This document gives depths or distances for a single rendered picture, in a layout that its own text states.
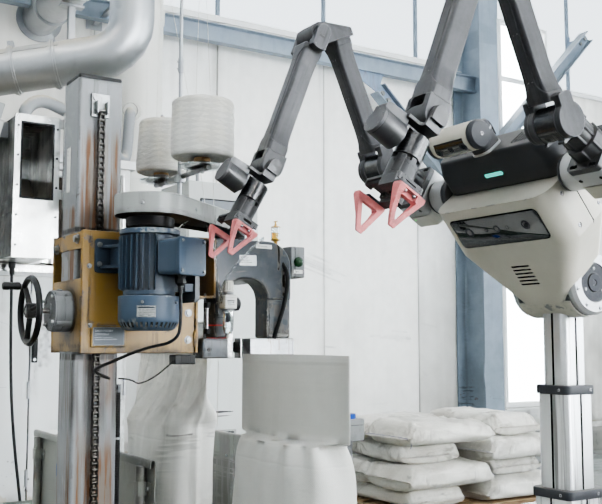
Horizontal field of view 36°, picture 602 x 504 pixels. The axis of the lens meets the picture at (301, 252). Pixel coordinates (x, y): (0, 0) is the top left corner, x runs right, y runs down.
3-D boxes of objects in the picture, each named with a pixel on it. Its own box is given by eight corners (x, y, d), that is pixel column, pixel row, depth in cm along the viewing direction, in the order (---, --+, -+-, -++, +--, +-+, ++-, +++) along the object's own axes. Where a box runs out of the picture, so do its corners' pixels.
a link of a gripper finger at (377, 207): (360, 218, 166) (381, 176, 169) (338, 223, 172) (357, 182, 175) (387, 239, 169) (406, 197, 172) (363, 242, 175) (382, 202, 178)
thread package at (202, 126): (245, 160, 238) (246, 95, 240) (186, 153, 229) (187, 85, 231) (216, 170, 252) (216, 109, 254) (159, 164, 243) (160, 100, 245)
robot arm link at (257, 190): (273, 186, 224) (261, 189, 229) (252, 170, 221) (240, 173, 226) (261, 209, 221) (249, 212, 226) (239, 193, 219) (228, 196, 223)
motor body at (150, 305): (190, 330, 225) (191, 229, 228) (131, 330, 217) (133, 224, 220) (164, 331, 238) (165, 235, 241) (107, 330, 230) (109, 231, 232)
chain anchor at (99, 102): (112, 116, 244) (112, 93, 245) (94, 114, 241) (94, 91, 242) (108, 119, 246) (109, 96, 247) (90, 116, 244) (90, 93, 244)
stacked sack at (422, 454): (464, 464, 520) (463, 439, 522) (400, 468, 501) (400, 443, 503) (400, 452, 579) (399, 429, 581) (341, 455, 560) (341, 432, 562)
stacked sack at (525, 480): (572, 497, 557) (571, 471, 558) (491, 507, 521) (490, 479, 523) (520, 487, 593) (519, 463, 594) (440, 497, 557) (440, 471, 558)
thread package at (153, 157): (195, 174, 260) (196, 115, 262) (147, 169, 252) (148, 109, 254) (173, 181, 273) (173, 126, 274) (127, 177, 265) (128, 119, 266)
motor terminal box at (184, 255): (207, 286, 225) (208, 239, 226) (180, 284, 217) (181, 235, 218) (181, 287, 230) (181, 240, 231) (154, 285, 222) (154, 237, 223)
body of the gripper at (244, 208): (234, 216, 215) (248, 190, 217) (214, 221, 223) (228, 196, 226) (256, 232, 218) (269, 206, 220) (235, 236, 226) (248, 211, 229)
